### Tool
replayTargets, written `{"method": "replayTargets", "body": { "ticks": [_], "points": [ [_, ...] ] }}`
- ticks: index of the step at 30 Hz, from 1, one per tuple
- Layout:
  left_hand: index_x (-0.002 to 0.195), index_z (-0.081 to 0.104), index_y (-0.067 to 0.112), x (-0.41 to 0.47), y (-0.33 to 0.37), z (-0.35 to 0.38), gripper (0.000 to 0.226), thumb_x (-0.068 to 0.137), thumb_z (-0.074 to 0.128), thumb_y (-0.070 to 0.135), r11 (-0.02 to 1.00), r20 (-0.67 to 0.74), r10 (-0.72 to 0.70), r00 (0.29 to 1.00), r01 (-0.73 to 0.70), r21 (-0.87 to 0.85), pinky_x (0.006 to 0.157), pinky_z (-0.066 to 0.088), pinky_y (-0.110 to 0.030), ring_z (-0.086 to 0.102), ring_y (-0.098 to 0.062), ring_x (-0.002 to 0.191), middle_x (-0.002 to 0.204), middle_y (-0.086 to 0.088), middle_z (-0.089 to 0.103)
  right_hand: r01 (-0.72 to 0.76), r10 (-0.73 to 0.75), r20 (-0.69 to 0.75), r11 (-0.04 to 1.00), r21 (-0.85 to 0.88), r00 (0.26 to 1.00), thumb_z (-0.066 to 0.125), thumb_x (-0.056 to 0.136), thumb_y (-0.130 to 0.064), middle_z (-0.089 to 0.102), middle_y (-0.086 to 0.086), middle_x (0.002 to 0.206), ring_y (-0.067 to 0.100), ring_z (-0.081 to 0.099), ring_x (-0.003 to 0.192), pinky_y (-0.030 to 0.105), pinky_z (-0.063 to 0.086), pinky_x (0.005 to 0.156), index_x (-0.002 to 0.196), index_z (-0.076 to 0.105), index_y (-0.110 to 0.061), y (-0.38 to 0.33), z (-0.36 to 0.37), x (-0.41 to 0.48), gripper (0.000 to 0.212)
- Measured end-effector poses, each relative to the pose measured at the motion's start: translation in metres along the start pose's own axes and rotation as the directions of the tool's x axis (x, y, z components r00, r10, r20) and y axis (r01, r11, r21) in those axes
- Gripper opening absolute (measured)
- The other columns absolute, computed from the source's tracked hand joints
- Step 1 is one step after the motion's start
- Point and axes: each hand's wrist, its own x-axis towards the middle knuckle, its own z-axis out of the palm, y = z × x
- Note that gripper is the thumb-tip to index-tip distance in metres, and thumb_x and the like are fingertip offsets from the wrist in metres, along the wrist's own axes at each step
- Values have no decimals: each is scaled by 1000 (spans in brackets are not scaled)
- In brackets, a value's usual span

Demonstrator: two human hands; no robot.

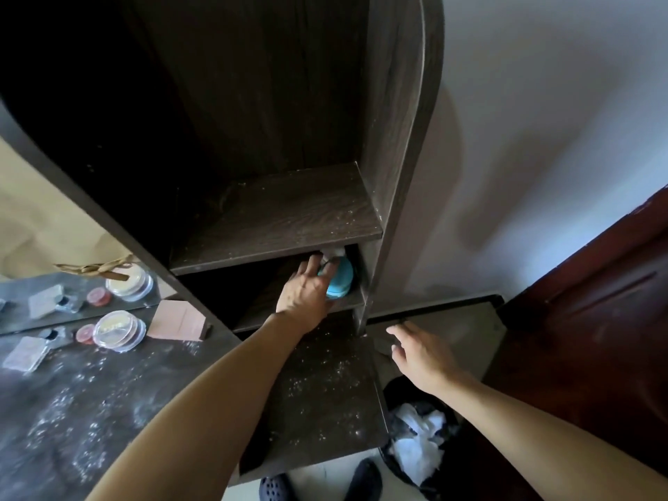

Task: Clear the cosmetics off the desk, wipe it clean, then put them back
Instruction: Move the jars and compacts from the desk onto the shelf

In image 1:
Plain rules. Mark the person's left hand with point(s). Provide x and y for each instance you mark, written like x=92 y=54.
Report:
x=302 y=300

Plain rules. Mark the person's right hand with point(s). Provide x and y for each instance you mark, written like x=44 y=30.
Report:
x=428 y=357

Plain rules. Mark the person's right thumb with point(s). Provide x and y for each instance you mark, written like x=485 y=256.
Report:
x=403 y=366

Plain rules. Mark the person's left fingers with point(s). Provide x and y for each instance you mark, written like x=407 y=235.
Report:
x=318 y=268

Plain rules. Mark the teal round container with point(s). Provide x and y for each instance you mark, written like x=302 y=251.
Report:
x=340 y=280

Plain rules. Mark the person's left forearm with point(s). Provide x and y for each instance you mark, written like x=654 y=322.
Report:
x=208 y=412

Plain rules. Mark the person's right forearm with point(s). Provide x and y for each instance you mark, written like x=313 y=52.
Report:
x=548 y=438

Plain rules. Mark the white crumpled item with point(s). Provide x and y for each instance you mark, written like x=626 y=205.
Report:
x=334 y=251

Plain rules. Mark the black trash bin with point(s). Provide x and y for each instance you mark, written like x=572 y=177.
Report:
x=399 y=396

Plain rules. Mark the dark wooden shelf unit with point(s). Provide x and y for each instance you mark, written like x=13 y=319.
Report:
x=292 y=213

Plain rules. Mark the white crumpled paper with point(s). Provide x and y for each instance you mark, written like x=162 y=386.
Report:
x=417 y=443

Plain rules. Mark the dark clog shoe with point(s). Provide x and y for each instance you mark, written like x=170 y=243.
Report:
x=364 y=481
x=277 y=488

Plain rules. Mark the pink cardboard piece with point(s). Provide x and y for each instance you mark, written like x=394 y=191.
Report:
x=177 y=320

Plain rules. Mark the dark brown wooden door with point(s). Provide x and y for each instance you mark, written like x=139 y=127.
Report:
x=589 y=328

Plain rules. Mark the clear round powder container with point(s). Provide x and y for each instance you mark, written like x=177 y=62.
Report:
x=119 y=331

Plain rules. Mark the small red round jar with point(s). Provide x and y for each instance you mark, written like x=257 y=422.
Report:
x=85 y=333

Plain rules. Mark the clear rectangular plastic case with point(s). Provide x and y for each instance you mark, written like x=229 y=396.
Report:
x=26 y=354

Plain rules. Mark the wall mirror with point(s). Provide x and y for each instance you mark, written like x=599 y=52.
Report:
x=47 y=229

